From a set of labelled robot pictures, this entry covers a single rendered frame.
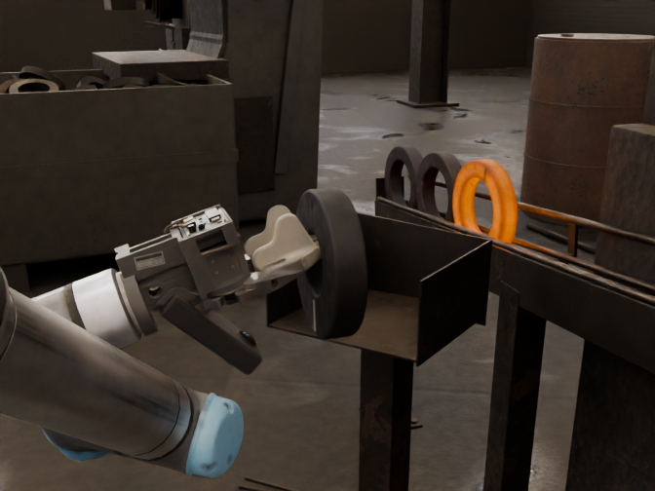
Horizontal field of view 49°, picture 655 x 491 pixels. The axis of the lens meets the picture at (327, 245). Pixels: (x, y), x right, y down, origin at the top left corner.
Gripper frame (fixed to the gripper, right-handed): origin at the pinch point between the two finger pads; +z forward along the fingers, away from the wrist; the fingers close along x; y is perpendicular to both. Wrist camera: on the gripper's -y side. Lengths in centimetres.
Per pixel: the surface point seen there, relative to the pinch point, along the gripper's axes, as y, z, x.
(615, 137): -10, 52, 23
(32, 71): 15, -43, 258
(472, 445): -93, 34, 71
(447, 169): -19, 41, 62
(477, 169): -17, 41, 49
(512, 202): -22, 42, 40
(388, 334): -23.9, 8.5, 19.3
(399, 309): -25.5, 13.4, 27.7
